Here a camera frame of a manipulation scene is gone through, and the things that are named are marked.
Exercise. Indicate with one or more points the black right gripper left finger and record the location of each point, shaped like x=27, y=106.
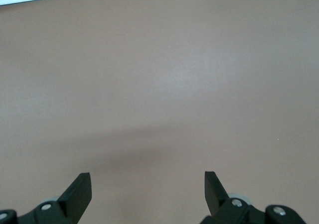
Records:
x=72, y=201

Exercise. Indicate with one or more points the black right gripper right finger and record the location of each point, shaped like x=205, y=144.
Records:
x=215, y=199

